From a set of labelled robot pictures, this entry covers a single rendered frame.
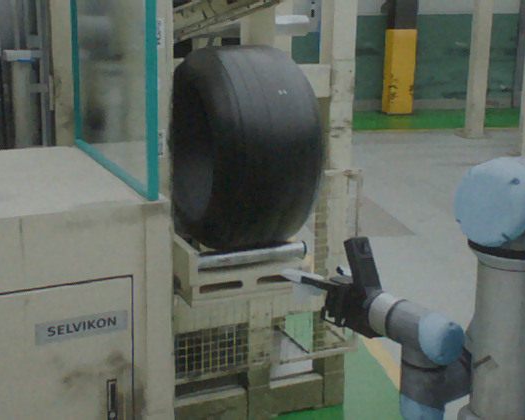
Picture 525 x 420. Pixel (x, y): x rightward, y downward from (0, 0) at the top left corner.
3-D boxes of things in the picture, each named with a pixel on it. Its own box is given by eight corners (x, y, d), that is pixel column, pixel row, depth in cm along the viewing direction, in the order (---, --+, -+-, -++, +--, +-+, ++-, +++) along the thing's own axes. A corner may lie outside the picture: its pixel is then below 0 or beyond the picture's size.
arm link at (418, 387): (468, 416, 133) (472, 356, 131) (423, 435, 128) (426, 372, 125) (432, 396, 140) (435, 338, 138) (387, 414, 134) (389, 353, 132)
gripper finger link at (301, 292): (272, 299, 148) (320, 311, 145) (276, 269, 147) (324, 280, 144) (277, 295, 151) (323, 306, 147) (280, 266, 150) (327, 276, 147)
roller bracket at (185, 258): (188, 288, 201) (188, 252, 199) (143, 244, 237) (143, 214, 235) (200, 286, 202) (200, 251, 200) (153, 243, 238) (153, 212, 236)
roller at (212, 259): (192, 273, 204) (192, 256, 203) (186, 267, 208) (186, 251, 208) (307, 257, 217) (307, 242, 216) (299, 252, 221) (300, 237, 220)
